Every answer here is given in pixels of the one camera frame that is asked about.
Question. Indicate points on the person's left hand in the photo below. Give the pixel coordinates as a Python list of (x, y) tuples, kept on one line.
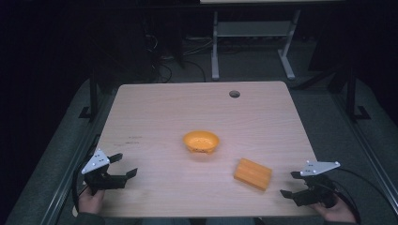
[(90, 201)]

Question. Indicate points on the person's right hand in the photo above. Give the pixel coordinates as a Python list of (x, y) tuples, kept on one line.
[(336, 212)]

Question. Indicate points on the orange bowl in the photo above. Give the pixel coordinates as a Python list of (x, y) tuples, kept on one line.
[(201, 141)]

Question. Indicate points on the white metal desk frame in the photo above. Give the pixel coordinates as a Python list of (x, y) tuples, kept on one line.
[(250, 28)]

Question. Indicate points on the aluminium rail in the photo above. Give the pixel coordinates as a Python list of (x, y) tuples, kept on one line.
[(67, 181), (369, 150)]

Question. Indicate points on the black metal stand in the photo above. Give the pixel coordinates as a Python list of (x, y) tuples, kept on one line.
[(352, 97), (93, 97)]

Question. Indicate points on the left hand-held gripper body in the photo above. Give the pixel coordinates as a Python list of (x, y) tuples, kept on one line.
[(95, 164)]

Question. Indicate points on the orange ridged block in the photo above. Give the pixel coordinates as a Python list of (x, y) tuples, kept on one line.
[(252, 174)]

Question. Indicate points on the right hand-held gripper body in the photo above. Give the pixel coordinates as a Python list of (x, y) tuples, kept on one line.
[(317, 187)]

